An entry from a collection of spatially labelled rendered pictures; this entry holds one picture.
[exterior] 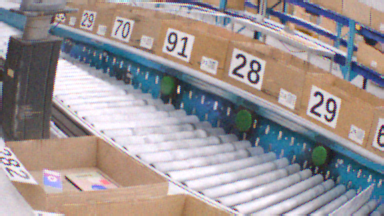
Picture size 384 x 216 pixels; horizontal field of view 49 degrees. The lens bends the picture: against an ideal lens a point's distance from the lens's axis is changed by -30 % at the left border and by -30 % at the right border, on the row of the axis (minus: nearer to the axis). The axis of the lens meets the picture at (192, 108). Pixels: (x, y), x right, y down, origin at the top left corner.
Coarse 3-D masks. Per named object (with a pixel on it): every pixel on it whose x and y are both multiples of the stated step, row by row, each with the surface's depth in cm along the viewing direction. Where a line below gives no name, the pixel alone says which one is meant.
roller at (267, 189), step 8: (288, 176) 167; (296, 176) 168; (304, 176) 171; (264, 184) 158; (272, 184) 158; (280, 184) 160; (288, 184) 163; (240, 192) 149; (248, 192) 150; (256, 192) 151; (264, 192) 154; (272, 192) 157; (216, 200) 142; (224, 200) 142; (232, 200) 144; (240, 200) 146; (248, 200) 148
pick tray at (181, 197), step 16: (64, 208) 93; (80, 208) 97; (96, 208) 100; (112, 208) 104; (128, 208) 107; (144, 208) 110; (160, 208) 114; (176, 208) 117; (192, 208) 117; (208, 208) 114
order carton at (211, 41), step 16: (160, 32) 236; (192, 32) 223; (208, 32) 256; (224, 32) 249; (160, 48) 237; (192, 48) 223; (208, 48) 218; (224, 48) 212; (192, 64) 224; (224, 64) 213
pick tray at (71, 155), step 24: (24, 144) 119; (48, 144) 127; (72, 144) 134; (96, 144) 140; (48, 168) 128; (72, 168) 135; (96, 168) 141; (120, 168) 135; (144, 168) 128; (24, 192) 105; (48, 192) 96; (72, 192) 101; (96, 192) 106; (120, 192) 112; (144, 192) 117
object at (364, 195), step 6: (372, 186) 149; (366, 192) 145; (354, 198) 135; (360, 198) 141; (366, 198) 149; (348, 204) 132; (354, 204) 138; (360, 204) 145; (336, 210) 125; (342, 210) 129; (348, 210) 135; (354, 210) 141
